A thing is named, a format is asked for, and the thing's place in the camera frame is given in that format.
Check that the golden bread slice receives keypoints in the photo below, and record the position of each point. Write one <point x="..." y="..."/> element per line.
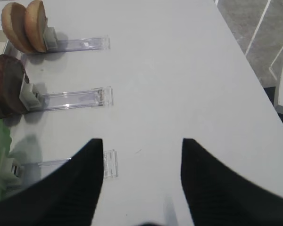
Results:
<point x="13" y="26"/>
<point x="35" y="24"/>

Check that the right golden bread slice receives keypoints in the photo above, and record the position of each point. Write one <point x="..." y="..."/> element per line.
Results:
<point x="35" y="24"/>

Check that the clear acrylic bread rack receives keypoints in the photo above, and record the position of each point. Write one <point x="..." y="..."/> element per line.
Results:
<point x="54" y="45"/>

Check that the front brown meat patty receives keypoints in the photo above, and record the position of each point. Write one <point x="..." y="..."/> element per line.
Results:
<point x="12" y="75"/>

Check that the left golden bread slice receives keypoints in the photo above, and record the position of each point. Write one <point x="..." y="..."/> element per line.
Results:
<point x="13" y="26"/>

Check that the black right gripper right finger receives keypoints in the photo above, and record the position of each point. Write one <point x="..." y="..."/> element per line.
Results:
<point x="218" y="196"/>

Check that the clear acrylic patty rack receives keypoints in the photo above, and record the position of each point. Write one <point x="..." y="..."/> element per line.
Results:
<point x="34" y="101"/>

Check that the clear acrylic lettuce rack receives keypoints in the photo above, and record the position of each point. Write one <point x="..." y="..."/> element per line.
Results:
<point x="14" y="175"/>

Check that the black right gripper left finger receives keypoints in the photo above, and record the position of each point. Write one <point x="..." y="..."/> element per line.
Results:
<point x="66" y="197"/>

